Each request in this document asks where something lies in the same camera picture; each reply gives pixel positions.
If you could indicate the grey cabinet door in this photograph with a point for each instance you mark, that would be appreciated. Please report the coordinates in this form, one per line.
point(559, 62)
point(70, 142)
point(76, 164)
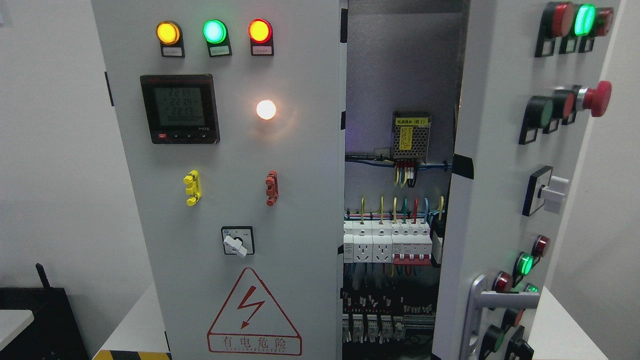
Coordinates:
point(516, 115)
point(296, 240)

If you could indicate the white glowing indicator light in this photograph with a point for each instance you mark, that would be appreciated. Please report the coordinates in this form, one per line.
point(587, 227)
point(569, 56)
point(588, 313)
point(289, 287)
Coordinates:
point(266, 109)

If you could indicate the white socket breaker row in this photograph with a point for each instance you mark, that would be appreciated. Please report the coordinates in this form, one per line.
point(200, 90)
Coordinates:
point(400, 243)

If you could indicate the metal mesh power supply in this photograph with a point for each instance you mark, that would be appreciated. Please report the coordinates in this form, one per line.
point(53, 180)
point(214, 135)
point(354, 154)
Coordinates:
point(411, 133)

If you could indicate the black surge protector module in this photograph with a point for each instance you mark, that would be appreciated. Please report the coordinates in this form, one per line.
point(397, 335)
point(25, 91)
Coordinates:
point(437, 234)

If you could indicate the lower relay terminal row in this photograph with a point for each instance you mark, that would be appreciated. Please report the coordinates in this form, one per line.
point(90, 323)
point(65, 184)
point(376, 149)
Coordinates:
point(384, 317)

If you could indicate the black digital power meter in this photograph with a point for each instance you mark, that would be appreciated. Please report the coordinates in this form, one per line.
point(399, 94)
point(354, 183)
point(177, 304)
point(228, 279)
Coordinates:
point(181, 108)

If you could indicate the red electric hazard warning sticker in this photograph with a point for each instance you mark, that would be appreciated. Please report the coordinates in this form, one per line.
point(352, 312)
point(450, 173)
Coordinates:
point(251, 321)

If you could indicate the red indicator light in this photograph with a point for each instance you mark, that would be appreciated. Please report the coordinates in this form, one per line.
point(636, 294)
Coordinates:
point(261, 37)

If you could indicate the green indicator light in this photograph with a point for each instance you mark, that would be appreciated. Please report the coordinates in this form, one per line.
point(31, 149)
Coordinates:
point(217, 38)

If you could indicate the yellow indicator light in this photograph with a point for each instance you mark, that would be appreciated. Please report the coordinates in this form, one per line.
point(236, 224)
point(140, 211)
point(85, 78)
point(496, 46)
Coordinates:
point(170, 37)

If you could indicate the red emergency stop button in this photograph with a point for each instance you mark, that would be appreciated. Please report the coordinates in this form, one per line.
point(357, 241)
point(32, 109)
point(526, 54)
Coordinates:
point(595, 99)

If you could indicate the black box at left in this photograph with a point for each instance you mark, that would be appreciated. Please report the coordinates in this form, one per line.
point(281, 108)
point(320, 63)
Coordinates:
point(54, 332)

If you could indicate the red terminal post block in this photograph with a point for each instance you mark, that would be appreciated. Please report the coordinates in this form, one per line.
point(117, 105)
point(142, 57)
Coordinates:
point(272, 189)

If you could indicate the white rotary selector switch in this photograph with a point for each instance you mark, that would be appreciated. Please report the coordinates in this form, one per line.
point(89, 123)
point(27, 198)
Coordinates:
point(238, 240)

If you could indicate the yellow terminal post block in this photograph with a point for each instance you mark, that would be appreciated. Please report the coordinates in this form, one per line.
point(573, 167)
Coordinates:
point(192, 187)

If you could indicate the silver door handle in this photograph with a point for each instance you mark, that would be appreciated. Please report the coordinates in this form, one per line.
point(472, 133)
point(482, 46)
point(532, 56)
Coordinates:
point(474, 348)

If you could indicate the white right door selector switch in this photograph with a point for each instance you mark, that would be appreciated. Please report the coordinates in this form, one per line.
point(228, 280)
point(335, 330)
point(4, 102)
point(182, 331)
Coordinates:
point(545, 190)

